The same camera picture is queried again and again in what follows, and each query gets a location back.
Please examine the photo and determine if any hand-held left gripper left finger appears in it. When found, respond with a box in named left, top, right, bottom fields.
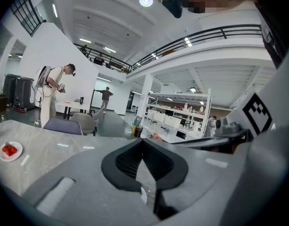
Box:
left=101, top=138, right=145, bottom=193

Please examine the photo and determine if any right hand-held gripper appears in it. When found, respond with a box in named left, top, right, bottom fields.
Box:
left=172, top=45, right=289, bottom=226

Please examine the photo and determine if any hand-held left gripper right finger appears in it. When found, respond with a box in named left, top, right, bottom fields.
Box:
left=142, top=138, right=189, bottom=220

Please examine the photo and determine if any white plate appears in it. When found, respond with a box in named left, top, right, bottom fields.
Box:
left=0, top=141, right=24, bottom=162

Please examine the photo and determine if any grey chair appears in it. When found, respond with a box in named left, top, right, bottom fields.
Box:
left=69, top=113, right=98, bottom=137

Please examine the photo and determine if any white storage shelf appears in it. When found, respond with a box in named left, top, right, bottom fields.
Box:
left=144, top=88, right=213, bottom=139

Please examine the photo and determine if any blue-grey chair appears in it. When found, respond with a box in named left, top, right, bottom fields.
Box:
left=42, top=117, right=84, bottom=136

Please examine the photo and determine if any white table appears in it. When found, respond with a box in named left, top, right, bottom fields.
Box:
left=55, top=101, right=93, bottom=120

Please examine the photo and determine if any white pillar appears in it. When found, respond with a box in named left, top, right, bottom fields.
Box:
left=136, top=73, right=155, bottom=127

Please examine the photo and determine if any black wheeled machine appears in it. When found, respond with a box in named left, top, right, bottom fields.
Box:
left=3, top=73, right=36, bottom=113

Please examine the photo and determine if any person's black shirt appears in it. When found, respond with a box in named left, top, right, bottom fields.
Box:
left=252, top=0, right=289, bottom=69

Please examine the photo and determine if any black balcony railing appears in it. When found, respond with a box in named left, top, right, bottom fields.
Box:
left=73, top=24, right=263, bottom=74

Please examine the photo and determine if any black head-mounted camera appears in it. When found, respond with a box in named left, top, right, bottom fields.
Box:
left=161, top=0, right=183, bottom=19

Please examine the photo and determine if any black grid window frame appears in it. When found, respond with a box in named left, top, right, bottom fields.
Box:
left=9, top=0, right=48, bottom=38

